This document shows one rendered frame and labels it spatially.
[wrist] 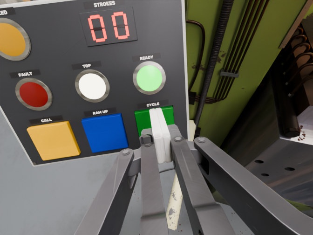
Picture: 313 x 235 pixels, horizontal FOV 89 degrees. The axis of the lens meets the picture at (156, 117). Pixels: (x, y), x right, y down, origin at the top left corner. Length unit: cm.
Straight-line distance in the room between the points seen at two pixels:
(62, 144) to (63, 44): 18
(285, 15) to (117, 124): 44
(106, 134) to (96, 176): 112
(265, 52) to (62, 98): 51
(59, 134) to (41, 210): 125
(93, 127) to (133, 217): 104
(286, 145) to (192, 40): 37
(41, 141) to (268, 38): 57
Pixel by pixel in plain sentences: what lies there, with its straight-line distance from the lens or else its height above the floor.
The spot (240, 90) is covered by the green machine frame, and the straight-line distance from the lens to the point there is 63.
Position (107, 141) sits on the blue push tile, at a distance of 34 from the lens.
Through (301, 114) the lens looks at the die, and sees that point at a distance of 53.
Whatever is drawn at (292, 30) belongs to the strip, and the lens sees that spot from 53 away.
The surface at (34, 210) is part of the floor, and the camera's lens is 160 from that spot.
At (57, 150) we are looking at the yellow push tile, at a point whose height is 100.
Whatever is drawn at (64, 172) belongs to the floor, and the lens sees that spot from 157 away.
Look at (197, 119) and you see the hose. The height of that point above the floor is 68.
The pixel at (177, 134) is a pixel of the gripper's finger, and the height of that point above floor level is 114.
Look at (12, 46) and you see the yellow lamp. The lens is 34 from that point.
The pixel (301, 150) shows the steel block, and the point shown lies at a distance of 55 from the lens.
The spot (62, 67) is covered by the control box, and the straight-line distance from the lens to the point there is 31.
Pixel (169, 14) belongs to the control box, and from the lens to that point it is 29.
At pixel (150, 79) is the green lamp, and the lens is 29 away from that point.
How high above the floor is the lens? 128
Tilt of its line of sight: 54 degrees down
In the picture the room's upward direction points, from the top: 6 degrees counter-clockwise
